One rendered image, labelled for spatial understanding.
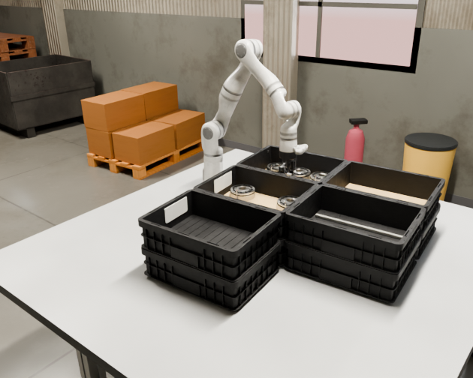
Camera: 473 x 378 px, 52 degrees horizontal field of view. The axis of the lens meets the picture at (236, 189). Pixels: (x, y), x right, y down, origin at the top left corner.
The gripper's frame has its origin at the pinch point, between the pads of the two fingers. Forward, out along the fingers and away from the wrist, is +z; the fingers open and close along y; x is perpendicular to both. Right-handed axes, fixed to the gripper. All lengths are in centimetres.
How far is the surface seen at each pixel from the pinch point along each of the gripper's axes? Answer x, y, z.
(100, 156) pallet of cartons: -248, -129, 71
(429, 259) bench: 62, 10, 16
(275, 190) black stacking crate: 0.6, 12.9, -0.8
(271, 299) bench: 21, 60, 16
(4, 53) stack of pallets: -497, -229, 3
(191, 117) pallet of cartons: -193, -205, 45
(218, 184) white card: -19.9, 24.7, -4.0
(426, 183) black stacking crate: 54, -13, -4
